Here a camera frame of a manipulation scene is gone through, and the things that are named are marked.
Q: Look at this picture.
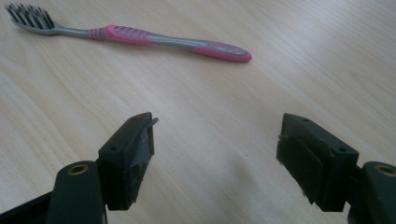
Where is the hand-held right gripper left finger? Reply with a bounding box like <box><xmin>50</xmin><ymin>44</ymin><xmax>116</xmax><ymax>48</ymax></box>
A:
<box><xmin>98</xmin><ymin>112</ymin><xmax>159</xmax><ymax>212</ymax></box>

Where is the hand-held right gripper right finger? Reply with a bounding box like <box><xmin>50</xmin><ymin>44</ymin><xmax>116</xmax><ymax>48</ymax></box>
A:
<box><xmin>276</xmin><ymin>113</ymin><xmax>360</xmax><ymax>213</ymax></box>

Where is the pink and grey toothbrush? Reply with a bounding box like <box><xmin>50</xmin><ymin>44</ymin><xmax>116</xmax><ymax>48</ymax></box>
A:
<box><xmin>5</xmin><ymin>3</ymin><xmax>253</xmax><ymax>63</ymax></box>

